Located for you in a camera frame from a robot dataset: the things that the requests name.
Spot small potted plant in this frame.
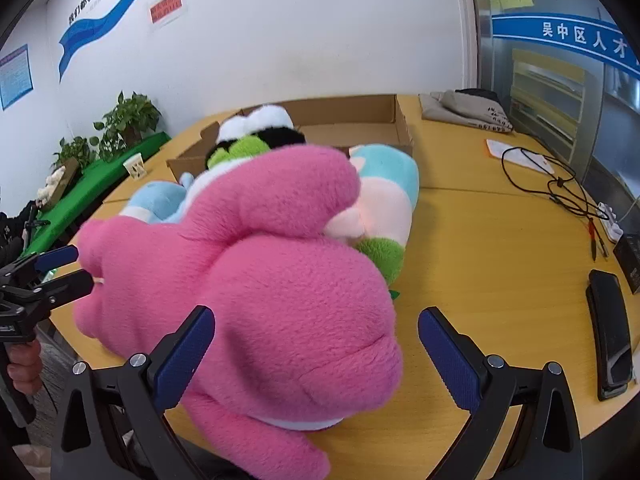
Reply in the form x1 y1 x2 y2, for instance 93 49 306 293
52 136 101 172

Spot large potted plant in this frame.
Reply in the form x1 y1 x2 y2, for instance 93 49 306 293
94 91 162 161

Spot white paper sheet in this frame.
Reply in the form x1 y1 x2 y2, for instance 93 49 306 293
486 138 556 171

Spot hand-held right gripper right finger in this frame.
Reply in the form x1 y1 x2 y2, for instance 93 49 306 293
417 306 598 480

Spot white fluffy ornament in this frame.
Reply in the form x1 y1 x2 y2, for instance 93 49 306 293
37 166 68 206

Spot panda plush toy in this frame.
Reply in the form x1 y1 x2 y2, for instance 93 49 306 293
206 105 307 171

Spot red-tipped test leads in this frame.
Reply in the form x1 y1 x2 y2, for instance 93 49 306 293
585 217 610 261

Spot blue wall poster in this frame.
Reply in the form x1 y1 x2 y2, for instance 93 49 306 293
0 44 35 111

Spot light blue plush toy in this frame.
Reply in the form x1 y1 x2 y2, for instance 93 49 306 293
120 172 202 226

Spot dark bundle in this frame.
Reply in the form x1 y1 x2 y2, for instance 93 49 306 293
0 210 38 263

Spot green table cloth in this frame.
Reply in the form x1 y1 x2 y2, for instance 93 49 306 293
25 131 172 256

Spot small black box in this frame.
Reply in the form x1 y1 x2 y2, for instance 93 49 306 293
612 234 640 295

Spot person's left hand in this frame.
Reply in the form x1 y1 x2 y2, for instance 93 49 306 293
7 339 44 406

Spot beige cloth bag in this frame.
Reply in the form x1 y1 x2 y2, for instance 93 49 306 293
419 89 516 133

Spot pink plush toy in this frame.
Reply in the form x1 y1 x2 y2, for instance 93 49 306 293
74 144 405 478

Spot red wall sign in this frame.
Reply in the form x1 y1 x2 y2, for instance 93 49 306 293
149 0 185 26

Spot blue wave wall decal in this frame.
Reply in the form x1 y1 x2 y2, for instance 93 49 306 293
57 0 206 83

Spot long black case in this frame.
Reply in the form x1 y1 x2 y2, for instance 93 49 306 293
586 269 636 401

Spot white power strip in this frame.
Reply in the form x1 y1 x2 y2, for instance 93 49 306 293
595 202 624 239

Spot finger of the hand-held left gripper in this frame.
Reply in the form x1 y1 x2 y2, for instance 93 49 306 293
0 245 79 286
27 270 95 308

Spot cardboard box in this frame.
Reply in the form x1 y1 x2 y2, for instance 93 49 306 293
166 94 415 183

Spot black cloth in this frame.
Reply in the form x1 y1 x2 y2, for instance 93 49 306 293
454 88 501 106

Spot blue glass sign strip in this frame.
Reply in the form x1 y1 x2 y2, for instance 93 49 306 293
491 12 640 78

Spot black cable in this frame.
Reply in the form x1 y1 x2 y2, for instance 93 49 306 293
501 146 613 221

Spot pastel striped plush toy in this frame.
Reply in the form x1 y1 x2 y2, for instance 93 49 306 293
325 144 420 283

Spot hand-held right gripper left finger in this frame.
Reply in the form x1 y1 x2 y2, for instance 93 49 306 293
50 305 217 480

